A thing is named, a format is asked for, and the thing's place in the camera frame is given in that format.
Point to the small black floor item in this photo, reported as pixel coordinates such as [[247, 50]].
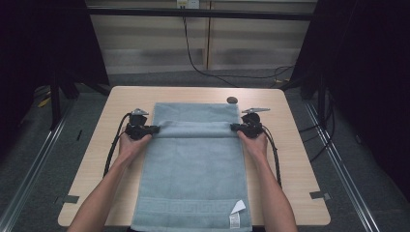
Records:
[[79, 135]]

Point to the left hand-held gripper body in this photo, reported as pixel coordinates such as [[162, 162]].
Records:
[[138, 127]]

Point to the black horizontal bar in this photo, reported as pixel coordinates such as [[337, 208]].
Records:
[[199, 14]]

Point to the dark curtain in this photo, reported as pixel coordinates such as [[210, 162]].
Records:
[[370, 64], [38, 42]]

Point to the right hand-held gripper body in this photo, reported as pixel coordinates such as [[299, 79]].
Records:
[[253, 125]]

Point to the blue-grey towel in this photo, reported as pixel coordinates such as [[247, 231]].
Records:
[[193, 167]]

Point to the person's right hand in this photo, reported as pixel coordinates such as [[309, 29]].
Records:
[[256, 148]]

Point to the yellow floor item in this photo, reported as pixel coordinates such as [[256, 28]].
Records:
[[44, 102]]

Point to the white wall socket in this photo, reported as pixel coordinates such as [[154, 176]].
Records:
[[188, 3]]

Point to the aluminium floor rail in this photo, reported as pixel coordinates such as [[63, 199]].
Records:
[[345, 180], [29, 177]]

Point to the person's left hand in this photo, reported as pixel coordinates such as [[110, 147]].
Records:
[[132, 148]]

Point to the wooden vertical wall strip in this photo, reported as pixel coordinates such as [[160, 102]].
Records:
[[208, 38]]

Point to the black metal stand post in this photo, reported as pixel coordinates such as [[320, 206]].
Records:
[[321, 100], [55, 103]]

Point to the grey tape strip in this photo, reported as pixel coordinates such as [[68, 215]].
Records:
[[319, 195], [71, 199]]

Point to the dark round table grommet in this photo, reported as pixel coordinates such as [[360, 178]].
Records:
[[232, 99]]

